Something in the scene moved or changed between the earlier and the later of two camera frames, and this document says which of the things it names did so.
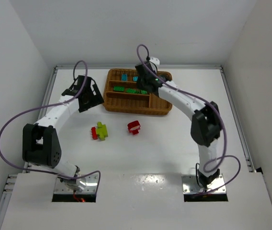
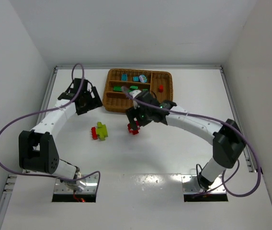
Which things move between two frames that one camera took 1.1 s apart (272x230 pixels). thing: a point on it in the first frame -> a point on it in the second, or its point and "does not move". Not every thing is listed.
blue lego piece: [124, 77] does not move
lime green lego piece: [102, 131] does not move
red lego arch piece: [134, 127] does not move
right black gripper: [142, 80] -> [134, 117]
